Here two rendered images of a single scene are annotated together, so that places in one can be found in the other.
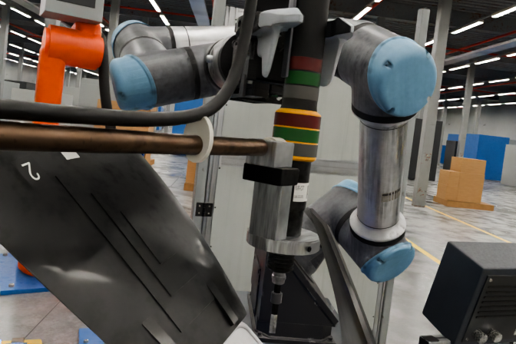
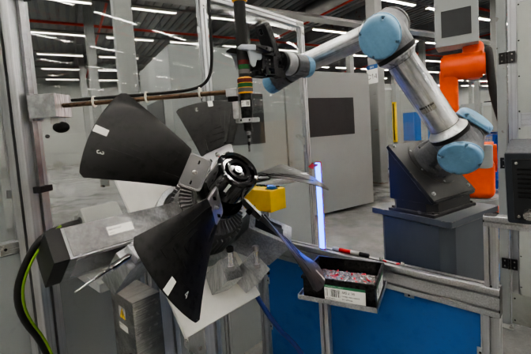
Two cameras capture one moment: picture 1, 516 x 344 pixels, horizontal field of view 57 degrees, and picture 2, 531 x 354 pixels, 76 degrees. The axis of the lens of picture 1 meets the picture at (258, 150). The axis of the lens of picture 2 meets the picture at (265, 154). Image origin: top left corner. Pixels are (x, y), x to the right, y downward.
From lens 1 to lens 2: 94 cm
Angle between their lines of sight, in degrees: 63
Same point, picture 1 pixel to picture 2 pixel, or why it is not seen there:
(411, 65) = (372, 28)
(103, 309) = (195, 136)
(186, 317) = (212, 140)
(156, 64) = not seen: hidden behind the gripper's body
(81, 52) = (466, 67)
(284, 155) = (230, 92)
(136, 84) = (266, 82)
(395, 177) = (420, 96)
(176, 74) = not seen: hidden behind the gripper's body
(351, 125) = not seen: outside the picture
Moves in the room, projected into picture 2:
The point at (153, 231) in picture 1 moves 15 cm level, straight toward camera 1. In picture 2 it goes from (218, 121) to (172, 123)
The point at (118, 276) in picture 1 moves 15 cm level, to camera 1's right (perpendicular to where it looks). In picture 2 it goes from (202, 130) to (219, 129)
